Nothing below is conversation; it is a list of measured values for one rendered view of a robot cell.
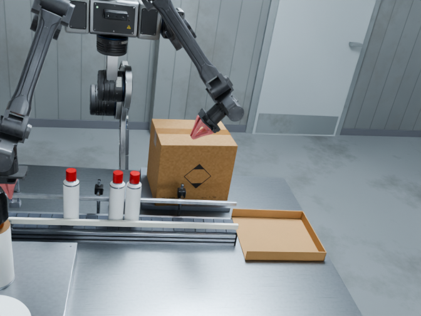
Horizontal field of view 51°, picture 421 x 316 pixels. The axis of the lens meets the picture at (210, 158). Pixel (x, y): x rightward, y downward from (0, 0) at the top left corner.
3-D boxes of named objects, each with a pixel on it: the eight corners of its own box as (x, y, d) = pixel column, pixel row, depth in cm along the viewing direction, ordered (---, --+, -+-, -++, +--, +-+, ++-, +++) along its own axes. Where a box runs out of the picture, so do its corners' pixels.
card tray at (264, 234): (245, 259, 154) (247, 251, 152) (231, 216, 177) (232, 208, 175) (324, 261, 160) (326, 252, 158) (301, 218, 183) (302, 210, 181)
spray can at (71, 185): (62, 226, 149) (61, 173, 139) (64, 216, 153) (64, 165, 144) (77, 226, 150) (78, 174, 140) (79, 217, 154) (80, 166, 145)
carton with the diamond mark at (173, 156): (155, 206, 172) (161, 145, 159) (146, 175, 192) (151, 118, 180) (227, 204, 181) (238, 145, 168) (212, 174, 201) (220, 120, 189)
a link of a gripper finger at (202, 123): (187, 135, 153) (206, 117, 152) (182, 126, 159) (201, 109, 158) (200, 147, 157) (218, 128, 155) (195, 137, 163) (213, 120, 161)
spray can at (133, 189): (123, 227, 153) (126, 176, 143) (124, 217, 157) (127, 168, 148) (138, 227, 154) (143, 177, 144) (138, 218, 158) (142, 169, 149)
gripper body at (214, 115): (205, 122, 150) (220, 108, 149) (198, 110, 159) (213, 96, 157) (217, 133, 154) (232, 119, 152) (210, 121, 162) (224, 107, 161)
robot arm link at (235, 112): (225, 73, 151) (204, 87, 151) (235, 84, 141) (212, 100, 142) (240, 99, 157) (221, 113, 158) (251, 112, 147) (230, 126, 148)
